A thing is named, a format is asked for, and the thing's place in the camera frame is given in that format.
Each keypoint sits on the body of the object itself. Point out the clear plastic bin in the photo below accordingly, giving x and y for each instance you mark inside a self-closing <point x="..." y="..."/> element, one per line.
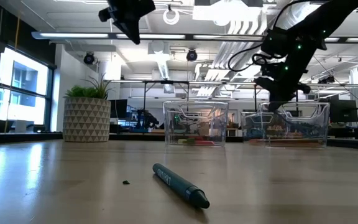
<point x="322" y="124"/>
<point x="172" y="124"/>

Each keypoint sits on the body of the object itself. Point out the yellow pencil pink cap eraser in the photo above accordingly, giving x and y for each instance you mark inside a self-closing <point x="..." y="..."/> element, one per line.
<point x="255" y="141"/>

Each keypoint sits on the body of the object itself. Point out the green eraser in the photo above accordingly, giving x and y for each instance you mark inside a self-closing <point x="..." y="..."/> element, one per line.
<point x="190" y="141"/>

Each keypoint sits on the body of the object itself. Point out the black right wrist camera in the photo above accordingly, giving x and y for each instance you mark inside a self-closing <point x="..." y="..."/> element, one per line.
<point x="303" y="87"/>

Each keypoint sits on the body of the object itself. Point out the black computer monitor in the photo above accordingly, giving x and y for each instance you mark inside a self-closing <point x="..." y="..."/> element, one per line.
<point x="118" y="109"/>
<point x="340" y="110"/>

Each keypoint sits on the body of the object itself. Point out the red eraser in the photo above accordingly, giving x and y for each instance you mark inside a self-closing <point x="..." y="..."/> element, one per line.
<point x="199" y="138"/>

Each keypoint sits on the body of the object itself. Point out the black background rig frame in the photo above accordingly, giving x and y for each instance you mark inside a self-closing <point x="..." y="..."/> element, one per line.
<point x="166" y="82"/>

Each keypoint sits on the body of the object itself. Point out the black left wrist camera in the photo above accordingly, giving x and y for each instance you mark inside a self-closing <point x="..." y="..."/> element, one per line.
<point x="105" y="14"/>

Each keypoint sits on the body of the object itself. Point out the large dark-framed window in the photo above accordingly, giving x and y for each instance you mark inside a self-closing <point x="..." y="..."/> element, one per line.
<point x="23" y="93"/>

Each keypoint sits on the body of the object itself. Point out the potted succulent patterned pot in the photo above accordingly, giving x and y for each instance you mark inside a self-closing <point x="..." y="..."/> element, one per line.
<point x="85" y="118"/>

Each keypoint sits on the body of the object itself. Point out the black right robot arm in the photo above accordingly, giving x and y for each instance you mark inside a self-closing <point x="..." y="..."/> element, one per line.
<point x="331" y="15"/>

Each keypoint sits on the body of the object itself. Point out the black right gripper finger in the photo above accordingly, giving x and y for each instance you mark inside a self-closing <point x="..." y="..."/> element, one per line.
<point x="273" y="102"/>
<point x="285" y="102"/>

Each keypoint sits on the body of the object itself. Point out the black background robot arm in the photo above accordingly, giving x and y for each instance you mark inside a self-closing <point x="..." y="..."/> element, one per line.
<point x="146" y="119"/>

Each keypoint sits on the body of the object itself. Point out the long linear ceiling light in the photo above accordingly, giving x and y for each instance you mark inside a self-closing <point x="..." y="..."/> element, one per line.
<point x="73" y="35"/>

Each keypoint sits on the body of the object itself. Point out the black aluminium table frame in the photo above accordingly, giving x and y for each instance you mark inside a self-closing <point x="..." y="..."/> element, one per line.
<point x="17" y="137"/>

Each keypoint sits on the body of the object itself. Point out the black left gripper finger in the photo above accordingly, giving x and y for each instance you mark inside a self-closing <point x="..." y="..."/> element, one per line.
<point x="125" y="27"/>
<point x="136" y="31"/>

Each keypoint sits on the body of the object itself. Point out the dark green crayon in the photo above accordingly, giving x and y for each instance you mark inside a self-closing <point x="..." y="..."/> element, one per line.
<point x="179" y="186"/>

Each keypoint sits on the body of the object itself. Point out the tiny green crumb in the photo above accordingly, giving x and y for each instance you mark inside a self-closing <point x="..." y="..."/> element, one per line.
<point x="125" y="182"/>

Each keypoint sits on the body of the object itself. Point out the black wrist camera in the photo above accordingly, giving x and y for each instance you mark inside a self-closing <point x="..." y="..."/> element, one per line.
<point x="303" y="87"/>
<point x="105" y="14"/>

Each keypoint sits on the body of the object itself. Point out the black ceiling spotlight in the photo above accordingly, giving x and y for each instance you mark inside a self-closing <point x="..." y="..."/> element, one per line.
<point x="89" y="58"/>
<point x="191" y="55"/>

